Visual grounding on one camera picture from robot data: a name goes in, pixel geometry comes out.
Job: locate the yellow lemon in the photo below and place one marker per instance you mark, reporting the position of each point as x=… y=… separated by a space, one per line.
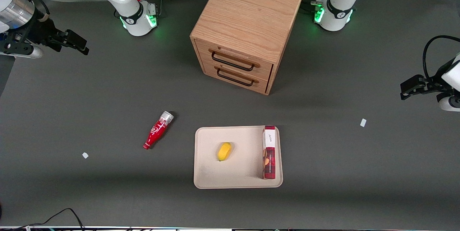
x=224 y=151

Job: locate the red and white snack box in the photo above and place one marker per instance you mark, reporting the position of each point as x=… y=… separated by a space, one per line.
x=268 y=152

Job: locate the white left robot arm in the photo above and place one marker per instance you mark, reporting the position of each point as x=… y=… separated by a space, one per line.
x=339 y=4

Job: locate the beige plastic tray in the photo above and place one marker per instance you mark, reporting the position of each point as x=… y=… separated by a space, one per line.
x=244 y=166

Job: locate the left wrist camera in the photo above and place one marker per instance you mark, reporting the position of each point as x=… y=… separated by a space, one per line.
x=447 y=103

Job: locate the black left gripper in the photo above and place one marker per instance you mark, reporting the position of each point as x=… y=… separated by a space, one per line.
x=432 y=81

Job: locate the wooden drawer cabinet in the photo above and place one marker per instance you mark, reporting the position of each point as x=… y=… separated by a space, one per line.
x=248 y=12

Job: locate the red ketchup bottle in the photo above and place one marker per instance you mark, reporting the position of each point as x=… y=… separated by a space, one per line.
x=157 y=130

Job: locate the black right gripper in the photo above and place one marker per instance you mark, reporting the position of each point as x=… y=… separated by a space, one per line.
x=42 y=29

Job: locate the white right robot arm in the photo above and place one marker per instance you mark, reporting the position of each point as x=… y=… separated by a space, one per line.
x=125 y=1

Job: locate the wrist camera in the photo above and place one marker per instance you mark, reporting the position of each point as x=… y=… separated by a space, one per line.
x=447 y=103
x=30 y=52

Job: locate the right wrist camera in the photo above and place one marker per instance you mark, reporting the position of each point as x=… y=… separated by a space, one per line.
x=30 y=52

